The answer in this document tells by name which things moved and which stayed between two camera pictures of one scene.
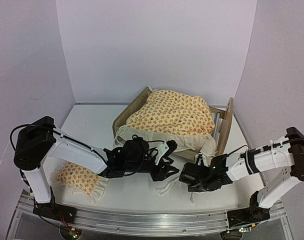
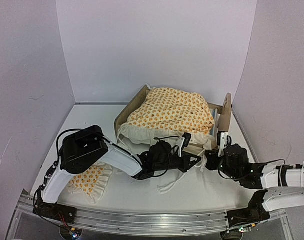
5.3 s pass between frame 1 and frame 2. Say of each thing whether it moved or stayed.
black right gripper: moved
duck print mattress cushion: stayed
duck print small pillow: stayed
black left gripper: moved
